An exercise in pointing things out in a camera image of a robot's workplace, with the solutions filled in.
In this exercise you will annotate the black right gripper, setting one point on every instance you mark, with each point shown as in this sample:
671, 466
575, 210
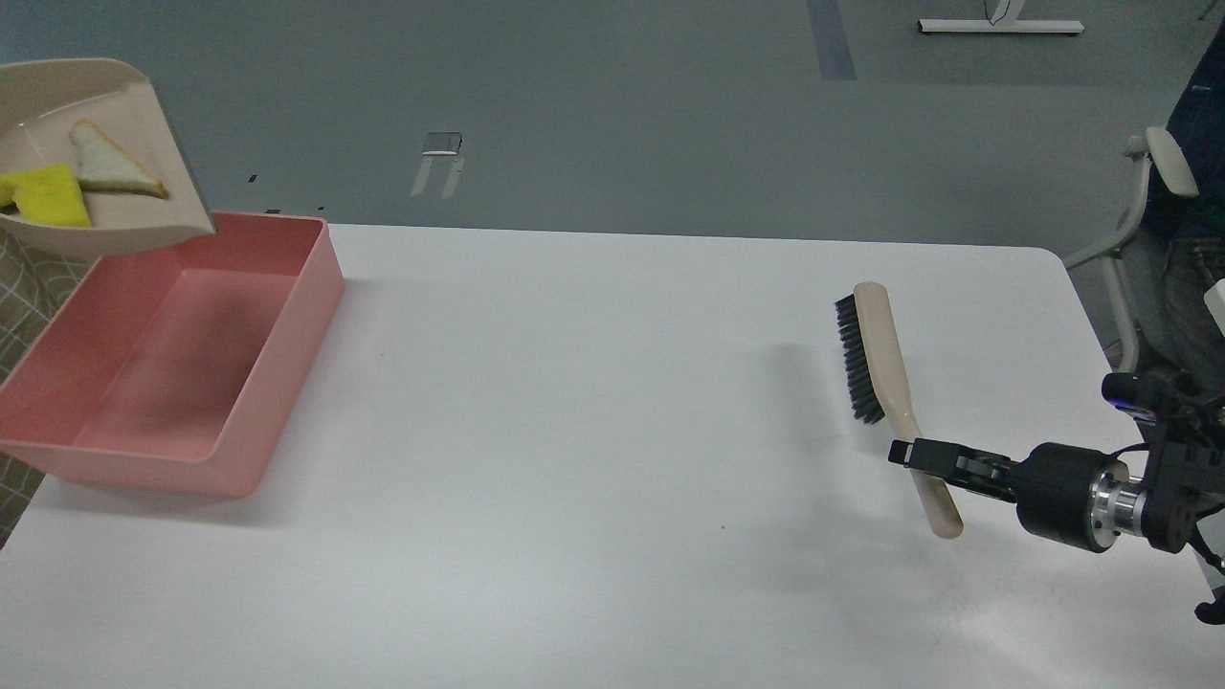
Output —
1073, 496

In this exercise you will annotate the beige hand brush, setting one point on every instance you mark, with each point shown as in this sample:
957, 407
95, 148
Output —
878, 387

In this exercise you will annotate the yellow sponge piece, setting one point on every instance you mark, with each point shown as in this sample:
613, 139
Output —
46, 195

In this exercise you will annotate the beige plastic dustpan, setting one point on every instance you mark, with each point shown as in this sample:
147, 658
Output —
102, 120

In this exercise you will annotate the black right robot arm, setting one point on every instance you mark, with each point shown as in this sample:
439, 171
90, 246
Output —
1182, 481

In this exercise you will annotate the pink plastic bin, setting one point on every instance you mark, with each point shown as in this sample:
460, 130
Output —
177, 369

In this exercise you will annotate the white office chair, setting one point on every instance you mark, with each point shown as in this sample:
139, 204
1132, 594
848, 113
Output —
1163, 264

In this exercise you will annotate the white desk base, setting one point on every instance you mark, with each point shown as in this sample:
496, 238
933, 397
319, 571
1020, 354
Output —
1004, 18

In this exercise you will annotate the grey floor socket plate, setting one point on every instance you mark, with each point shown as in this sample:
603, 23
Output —
442, 144

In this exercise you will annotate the beige checkered cloth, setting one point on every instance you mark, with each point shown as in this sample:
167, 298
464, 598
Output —
34, 286

